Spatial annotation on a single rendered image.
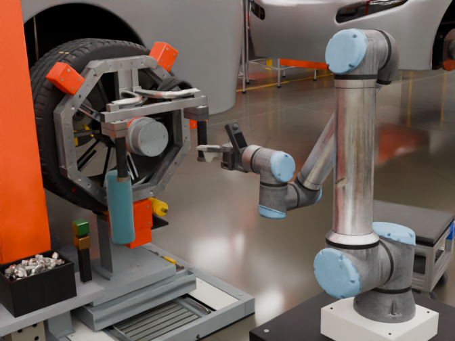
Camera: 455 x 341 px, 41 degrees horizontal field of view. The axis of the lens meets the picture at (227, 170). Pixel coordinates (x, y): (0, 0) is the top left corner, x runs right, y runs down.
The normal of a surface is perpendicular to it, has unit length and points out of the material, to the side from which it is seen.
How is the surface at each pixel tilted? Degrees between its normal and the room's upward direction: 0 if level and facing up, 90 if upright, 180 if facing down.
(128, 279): 0
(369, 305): 66
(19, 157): 90
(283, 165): 85
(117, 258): 90
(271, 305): 0
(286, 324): 0
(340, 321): 90
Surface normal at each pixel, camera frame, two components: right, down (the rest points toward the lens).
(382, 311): -0.24, -0.13
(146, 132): 0.66, 0.21
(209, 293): -0.03, -0.96
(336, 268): -0.76, 0.22
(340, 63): -0.76, 0.00
